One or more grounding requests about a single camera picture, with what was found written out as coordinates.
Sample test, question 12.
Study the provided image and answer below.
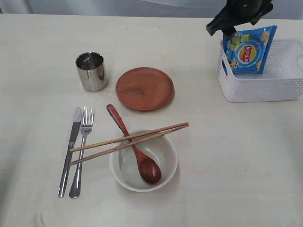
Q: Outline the brown round wooden plate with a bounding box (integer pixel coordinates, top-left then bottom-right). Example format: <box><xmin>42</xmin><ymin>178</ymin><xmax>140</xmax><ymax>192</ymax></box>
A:
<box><xmin>116</xmin><ymin>67</ymin><xmax>175</xmax><ymax>111</ymax></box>

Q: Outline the stainless steel cup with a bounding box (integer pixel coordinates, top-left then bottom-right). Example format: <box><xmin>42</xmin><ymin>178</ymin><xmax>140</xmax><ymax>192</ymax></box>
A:
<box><xmin>75</xmin><ymin>52</ymin><xmax>107</xmax><ymax>91</ymax></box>

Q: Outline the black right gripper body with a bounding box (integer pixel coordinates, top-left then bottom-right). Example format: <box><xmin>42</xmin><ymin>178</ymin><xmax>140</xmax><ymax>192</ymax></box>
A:
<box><xmin>222</xmin><ymin>0</ymin><xmax>273</xmax><ymax>26</ymax></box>

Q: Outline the red wooden spoon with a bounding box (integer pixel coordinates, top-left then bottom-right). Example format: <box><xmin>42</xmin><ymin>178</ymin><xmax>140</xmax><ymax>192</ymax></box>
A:
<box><xmin>107</xmin><ymin>104</ymin><xmax>161</xmax><ymax>184</ymax></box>

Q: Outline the white plastic woven basket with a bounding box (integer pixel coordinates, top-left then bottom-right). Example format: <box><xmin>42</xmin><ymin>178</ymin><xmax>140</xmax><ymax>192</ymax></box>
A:
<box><xmin>216</xmin><ymin>39</ymin><xmax>303</xmax><ymax>102</ymax></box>

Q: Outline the white ceramic bowl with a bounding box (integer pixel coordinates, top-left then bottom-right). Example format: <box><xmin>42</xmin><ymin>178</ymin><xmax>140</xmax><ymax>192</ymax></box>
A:
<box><xmin>109</xmin><ymin>135</ymin><xmax>178</xmax><ymax>192</ymax></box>

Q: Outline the silver metal fork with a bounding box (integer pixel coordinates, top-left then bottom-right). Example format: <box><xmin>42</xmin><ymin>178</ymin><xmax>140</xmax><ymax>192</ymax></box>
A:
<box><xmin>69</xmin><ymin>106</ymin><xmax>95</xmax><ymax>199</ymax></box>

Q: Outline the blue snack packet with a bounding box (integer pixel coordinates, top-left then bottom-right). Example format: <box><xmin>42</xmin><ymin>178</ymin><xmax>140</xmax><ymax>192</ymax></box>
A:
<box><xmin>223</xmin><ymin>25</ymin><xmax>277</xmax><ymax>74</ymax></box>

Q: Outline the silver table knife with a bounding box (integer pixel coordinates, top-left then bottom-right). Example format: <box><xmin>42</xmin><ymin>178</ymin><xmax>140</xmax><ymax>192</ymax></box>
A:
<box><xmin>58</xmin><ymin>107</ymin><xmax>82</xmax><ymax>198</ymax></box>

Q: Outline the wooden chopstick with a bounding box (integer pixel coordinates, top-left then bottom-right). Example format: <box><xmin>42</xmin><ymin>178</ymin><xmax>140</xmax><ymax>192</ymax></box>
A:
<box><xmin>70</xmin><ymin>126</ymin><xmax>188</xmax><ymax>166</ymax></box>
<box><xmin>70</xmin><ymin>122</ymin><xmax>189</xmax><ymax>152</ymax></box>

